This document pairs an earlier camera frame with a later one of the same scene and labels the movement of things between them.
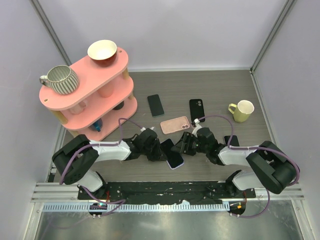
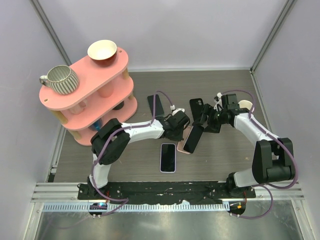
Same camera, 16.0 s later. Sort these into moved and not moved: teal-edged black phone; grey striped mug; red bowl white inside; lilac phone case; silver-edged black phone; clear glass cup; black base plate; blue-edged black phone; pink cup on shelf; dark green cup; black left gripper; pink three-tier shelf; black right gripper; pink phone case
Moved: lilac phone case; silver-edged black phone; pink phone case; black right gripper; blue-edged black phone; black left gripper
Not moved: black base plate; clear glass cup; pink cup on shelf; teal-edged black phone; grey striped mug; red bowl white inside; pink three-tier shelf; dark green cup
